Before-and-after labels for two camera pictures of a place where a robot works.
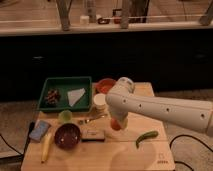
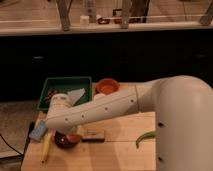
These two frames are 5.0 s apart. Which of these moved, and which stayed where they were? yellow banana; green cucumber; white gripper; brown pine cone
Moved: white gripper
Stayed: yellow banana; green cucumber; brown pine cone
